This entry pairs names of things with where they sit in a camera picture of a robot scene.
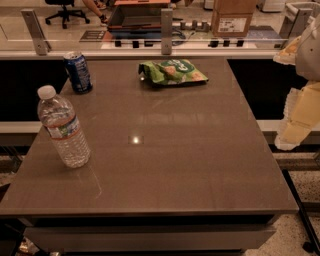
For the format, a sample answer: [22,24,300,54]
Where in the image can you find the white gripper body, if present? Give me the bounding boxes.
[295,15,320,81]

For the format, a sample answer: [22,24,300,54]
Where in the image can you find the cardboard box with label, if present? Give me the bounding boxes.
[211,0,257,37]

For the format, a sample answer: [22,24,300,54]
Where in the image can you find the person's leg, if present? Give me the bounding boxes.
[82,0,108,26]

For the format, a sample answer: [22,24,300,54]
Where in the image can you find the left metal glass bracket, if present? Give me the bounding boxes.
[21,9,51,56]

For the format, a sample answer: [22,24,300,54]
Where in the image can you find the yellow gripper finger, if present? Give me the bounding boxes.
[273,36,301,65]
[274,81,320,150]

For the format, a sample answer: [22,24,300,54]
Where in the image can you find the clear plastic water bottle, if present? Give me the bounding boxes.
[37,85,91,168]

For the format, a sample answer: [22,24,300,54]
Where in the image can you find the right metal glass bracket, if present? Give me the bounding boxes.
[279,1,320,48]

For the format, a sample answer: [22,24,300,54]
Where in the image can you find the blue soda can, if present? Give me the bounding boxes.
[64,51,93,93]

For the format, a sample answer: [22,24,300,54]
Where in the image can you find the green rice chip bag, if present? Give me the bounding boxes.
[138,59,208,86]

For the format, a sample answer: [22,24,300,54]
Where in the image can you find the orange open crate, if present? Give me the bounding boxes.
[107,0,170,32]

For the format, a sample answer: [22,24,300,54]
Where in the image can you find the brown table frame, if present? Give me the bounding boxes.
[24,224,276,253]

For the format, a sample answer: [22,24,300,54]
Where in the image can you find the black office chair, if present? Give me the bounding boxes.
[44,0,90,29]

